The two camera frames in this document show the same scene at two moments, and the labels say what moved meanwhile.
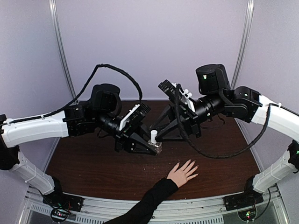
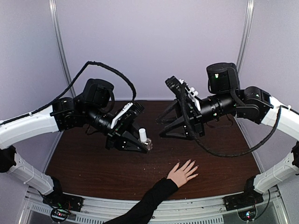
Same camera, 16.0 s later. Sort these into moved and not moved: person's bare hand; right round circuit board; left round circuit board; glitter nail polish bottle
Moved: glitter nail polish bottle
Not moved: right round circuit board; left round circuit board; person's bare hand
